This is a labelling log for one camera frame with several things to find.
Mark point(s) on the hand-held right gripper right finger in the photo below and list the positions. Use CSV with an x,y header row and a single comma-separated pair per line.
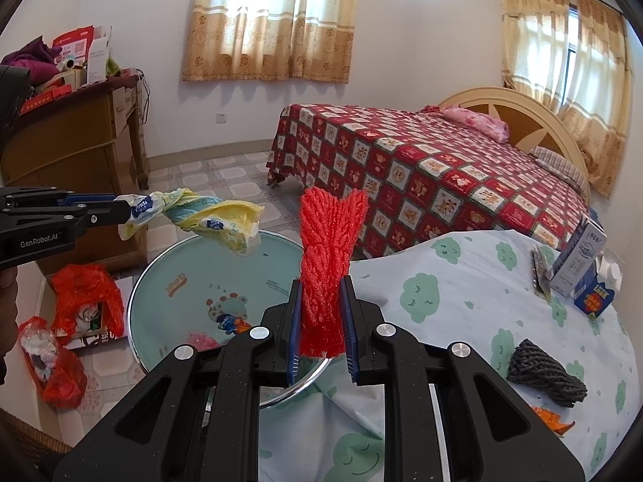
x,y
350,331

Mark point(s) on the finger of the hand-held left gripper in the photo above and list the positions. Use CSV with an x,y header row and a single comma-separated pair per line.
x,y
85,198
100,213

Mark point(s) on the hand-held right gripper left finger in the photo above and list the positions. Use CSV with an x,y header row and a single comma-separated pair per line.
x,y
294,331

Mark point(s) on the red foam net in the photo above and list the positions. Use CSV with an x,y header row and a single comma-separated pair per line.
x,y
326,261

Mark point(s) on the pink cellophane wrapper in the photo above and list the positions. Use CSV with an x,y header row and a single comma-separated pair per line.
x,y
201,340

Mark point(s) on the teal cartoon print basin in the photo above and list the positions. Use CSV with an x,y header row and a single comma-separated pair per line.
x,y
201,281

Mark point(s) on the yellow white tissue wrapper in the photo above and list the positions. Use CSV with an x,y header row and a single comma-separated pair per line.
x,y
221,216

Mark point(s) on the person's left forearm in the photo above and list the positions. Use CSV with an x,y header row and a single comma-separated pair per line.
x,y
6,311

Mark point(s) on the wooden cabinet with clutter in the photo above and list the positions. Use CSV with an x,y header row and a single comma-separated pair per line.
x,y
65,140

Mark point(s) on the red plastic bag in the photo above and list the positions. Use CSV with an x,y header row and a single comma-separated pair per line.
x,y
85,286
60,376

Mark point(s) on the brown cardboard sheet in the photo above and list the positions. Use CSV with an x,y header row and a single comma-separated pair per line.
x,y
125,125

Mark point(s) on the round table with tablecloth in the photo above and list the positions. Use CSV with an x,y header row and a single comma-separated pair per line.
x,y
452,311

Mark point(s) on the flat red box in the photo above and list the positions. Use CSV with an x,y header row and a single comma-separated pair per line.
x,y
47,98

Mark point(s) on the purple cloth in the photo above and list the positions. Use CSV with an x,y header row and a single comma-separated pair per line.
x,y
35,52

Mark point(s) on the red white cardboard box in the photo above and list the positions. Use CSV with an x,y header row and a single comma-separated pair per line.
x,y
75,42

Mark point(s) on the bed with red quilt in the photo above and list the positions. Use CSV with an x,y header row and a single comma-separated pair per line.
x,y
427,160

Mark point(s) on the brown wicker furniture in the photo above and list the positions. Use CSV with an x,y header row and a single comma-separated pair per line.
x,y
25,437

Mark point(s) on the dark foil wrapper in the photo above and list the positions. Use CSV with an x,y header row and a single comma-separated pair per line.
x,y
540,271

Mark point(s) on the black foam net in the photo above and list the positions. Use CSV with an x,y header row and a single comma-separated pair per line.
x,y
547,371

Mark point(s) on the orange blue snack wrapper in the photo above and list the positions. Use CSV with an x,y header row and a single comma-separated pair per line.
x,y
552,417

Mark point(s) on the grey white carton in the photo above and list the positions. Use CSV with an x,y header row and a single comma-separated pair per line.
x,y
577,256

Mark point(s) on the pink pillow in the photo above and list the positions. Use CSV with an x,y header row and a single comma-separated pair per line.
x,y
477,120

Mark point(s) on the blue carton white cap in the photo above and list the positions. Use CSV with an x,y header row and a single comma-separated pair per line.
x,y
598,299

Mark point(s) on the beige patterned curtain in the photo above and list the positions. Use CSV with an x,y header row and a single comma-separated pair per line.
x,y
271,25
532,35

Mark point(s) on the striped pillow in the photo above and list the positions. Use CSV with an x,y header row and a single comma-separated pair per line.
x,y
557,160

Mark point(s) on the cream wooden headboard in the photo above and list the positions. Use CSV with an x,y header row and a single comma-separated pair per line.
x,y
527,105

